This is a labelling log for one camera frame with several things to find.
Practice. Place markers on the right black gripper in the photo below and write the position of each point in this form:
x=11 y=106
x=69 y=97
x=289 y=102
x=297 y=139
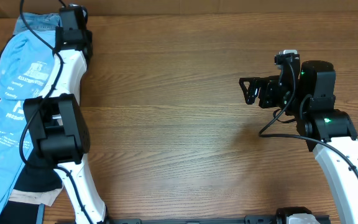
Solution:
x=266 y=86

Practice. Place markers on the light blue printed t-shirt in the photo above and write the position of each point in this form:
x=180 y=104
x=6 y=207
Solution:
x=26 y=64

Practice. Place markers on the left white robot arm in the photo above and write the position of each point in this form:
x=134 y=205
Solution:
x=57 y=128

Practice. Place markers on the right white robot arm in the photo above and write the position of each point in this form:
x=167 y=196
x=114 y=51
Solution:
x=303 y=98

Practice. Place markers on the blue denim jeans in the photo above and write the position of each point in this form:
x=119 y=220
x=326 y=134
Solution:
x=38 y=22

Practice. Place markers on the black t-shirt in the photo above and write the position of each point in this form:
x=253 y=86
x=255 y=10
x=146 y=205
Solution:
x=36 y=177

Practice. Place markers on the beige garment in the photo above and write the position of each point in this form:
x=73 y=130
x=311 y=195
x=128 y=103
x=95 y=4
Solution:
x=46 y=198

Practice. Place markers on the dark garment with blue trim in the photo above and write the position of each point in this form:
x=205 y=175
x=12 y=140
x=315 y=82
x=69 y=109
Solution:
x=21 y=213

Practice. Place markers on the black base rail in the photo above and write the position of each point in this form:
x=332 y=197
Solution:
x=249 y=219

